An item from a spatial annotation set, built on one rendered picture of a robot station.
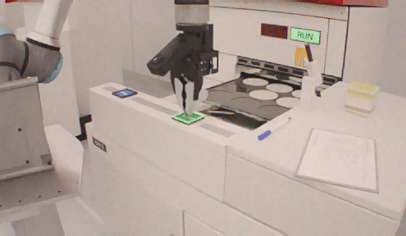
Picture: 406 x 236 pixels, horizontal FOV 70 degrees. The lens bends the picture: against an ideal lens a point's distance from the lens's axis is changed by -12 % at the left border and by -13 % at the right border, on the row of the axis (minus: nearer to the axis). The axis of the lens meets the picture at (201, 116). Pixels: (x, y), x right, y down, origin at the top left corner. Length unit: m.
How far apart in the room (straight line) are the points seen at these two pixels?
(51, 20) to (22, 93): 0.28
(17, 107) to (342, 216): 0.74
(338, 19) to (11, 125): 1.03
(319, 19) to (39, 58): 0.91
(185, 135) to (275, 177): 0.23
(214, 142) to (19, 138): 0.49
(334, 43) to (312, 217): 0.70
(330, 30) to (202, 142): 0.65
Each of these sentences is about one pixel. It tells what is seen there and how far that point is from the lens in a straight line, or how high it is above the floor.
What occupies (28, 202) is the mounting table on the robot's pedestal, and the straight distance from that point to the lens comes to 0.80.
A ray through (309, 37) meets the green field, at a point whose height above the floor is 1.10.
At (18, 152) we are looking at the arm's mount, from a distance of 0.89.
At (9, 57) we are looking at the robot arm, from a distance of 0.95.
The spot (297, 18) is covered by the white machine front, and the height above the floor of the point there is 1.16.
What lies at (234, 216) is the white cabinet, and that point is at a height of 0.80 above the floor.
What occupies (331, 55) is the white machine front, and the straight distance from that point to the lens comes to 1.16.
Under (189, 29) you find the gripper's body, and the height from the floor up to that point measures 1.17.
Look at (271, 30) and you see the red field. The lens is 1.26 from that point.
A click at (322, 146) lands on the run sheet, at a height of 0.97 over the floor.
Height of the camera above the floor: 1.26
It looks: 23 degrees down
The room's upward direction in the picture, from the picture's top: straight up
